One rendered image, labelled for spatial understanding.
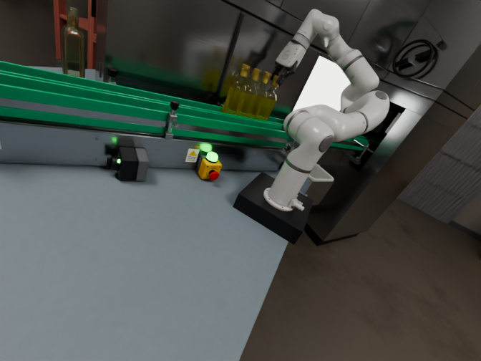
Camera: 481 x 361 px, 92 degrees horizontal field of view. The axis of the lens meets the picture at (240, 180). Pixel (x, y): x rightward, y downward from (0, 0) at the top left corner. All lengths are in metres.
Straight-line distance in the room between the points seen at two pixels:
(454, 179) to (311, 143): 3.99
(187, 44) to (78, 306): 0.93
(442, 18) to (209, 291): 1.86
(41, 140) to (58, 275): 0.39
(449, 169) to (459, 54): 2.87
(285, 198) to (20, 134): 0.78
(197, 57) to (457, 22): 1.43
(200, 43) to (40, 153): 0.69
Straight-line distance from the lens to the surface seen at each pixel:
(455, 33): 1.91
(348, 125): 0.84
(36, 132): 0.84
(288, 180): 0.79
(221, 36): 1.14
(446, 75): 1.84
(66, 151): 0.86
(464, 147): 4.51
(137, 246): 0.65
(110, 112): 0.81
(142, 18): 1.05
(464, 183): 4.69
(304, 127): 0.76
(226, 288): 0.63
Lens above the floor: 1.26
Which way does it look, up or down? 30 degrees down
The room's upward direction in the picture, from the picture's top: 24 degrees clockwise
